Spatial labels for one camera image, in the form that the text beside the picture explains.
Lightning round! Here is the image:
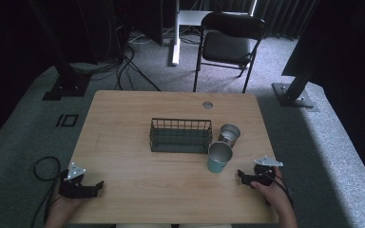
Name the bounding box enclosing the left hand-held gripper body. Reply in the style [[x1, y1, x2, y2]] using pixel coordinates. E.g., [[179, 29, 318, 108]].
[[58, 161, 91, 200]]

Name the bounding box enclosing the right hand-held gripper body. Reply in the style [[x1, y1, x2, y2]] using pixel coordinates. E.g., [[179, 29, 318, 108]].
[[252, 155, 284, 188]]

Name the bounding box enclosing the person's right hand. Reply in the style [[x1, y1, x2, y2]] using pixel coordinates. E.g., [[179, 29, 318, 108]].
[[250, 166, 292, 210]]

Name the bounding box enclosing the person's left hand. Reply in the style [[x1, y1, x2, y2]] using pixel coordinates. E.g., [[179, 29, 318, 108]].
[[46, 186, 85, 222]]

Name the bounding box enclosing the teal cup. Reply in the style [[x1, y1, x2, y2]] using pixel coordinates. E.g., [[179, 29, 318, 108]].
[[206, 141, 234, 175]]

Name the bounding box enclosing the steel cup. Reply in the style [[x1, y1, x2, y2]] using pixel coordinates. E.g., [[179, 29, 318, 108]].
[[218, 123, 241, 149]]

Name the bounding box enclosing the black metal stand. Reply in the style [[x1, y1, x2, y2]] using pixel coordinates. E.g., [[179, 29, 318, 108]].
[[28, 0, 92, 102], [271, 63, 319, 112]]

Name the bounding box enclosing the black folding chair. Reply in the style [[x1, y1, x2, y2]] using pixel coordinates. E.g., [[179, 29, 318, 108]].
[[192, 11, 267, 94]]

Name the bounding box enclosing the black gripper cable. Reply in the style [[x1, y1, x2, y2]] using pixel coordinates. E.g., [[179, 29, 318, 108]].
[[264, 169, 296, 210]]

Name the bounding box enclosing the black looped cable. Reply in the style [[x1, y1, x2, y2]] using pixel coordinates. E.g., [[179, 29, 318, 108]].
[[29, 156, 67, 228]]

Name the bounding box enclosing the black floor outlet frame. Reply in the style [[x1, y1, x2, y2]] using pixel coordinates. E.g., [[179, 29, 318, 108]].
[[55, 113, 80, 128]]

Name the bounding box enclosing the dark wire basket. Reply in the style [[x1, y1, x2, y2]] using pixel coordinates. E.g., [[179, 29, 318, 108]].
[[149, 118, 214, 155]]

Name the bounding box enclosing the bundle of floor cables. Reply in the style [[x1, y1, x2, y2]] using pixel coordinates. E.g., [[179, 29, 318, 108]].
[[70, 31, 162, 93]]

